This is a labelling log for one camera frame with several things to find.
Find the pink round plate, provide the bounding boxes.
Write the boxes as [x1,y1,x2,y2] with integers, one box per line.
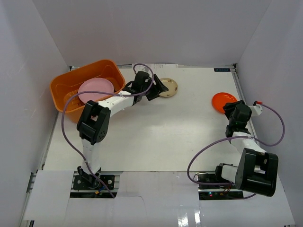
[78,78,114,103]

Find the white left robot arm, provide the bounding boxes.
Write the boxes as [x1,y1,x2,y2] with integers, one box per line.
[77,71,169,189]

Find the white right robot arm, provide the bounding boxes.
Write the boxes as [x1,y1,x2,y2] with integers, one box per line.
[214,100,278,197]

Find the orange plastic bin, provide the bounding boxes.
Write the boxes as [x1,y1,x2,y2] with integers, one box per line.
[50,60,125,123]

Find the beige floral round plate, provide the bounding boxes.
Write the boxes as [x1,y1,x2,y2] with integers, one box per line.
[160,78,178,98]

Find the white paper sheets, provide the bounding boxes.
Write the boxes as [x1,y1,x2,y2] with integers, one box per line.
[131,63,178,70]

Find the orange round plate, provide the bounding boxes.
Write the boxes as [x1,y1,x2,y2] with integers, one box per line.
[212,92,237,114]

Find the blue table label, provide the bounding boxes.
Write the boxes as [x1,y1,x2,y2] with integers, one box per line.
[214,68,231,72]

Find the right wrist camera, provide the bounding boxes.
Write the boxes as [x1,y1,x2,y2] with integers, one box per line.
[249,101,263,117]

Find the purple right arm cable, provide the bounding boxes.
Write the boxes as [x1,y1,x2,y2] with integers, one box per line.
[187,103,285,201]

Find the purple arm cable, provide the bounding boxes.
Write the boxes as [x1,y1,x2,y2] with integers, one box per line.
[61,63,157,198]
[187,103,285,201]

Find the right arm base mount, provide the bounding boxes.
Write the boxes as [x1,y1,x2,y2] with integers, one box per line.
[193,172,244,201]

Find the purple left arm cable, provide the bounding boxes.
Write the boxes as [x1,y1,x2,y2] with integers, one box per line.
[61,63,157,198]

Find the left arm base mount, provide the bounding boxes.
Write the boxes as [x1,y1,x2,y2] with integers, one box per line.
[70,175,119,199]

